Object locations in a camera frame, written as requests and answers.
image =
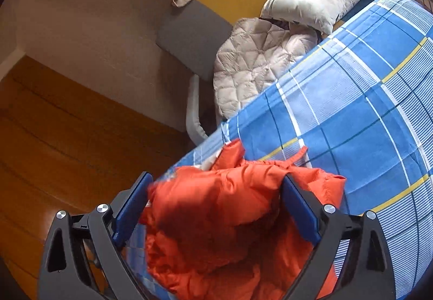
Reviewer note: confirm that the white bed side rail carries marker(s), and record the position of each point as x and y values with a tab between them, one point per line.
193	127

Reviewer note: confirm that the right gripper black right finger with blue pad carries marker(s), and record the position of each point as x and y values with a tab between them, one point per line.
367	271

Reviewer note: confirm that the beige quilted jacket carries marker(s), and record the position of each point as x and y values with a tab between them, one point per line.
256	54

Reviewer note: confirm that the orange puffer down jacket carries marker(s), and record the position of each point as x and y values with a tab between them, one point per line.
223	232

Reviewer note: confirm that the blue plaid bed sheet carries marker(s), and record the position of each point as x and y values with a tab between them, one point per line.
360	104

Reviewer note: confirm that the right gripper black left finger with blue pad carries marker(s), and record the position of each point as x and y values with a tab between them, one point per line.
65	270

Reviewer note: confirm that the grey yellow blue headboard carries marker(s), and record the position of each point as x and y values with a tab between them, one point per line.
194	33

